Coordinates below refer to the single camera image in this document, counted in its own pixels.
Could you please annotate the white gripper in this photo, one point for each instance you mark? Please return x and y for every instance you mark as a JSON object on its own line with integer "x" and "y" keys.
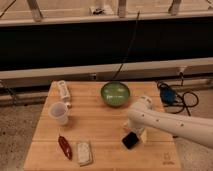
{"x": 138, "y": 129}

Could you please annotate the black rectangular eraser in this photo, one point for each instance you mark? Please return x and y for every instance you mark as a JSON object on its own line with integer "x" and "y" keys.
{"x": 130, "y": 140}

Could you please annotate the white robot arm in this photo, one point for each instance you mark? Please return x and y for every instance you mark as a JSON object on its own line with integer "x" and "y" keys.
{"x": 141, "y": 114}

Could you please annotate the green ceramic bowl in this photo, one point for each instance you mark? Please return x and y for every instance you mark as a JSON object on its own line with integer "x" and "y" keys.
{"x": 115, "y": 94}

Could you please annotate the translucent plastic measuring cup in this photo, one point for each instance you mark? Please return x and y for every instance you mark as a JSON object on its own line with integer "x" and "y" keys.
{"x": 59, "y": 112}

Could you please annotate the blue object on floor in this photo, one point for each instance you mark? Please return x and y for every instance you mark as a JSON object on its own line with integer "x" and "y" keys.
{"x": 167, "y": 94}

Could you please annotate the white rectangular packet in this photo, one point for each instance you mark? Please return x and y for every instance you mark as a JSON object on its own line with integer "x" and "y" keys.
{"x": 84, "y": 153}

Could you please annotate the red chili pepper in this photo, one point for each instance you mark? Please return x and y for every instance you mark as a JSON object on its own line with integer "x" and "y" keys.
{"x": 66, "y": 148}

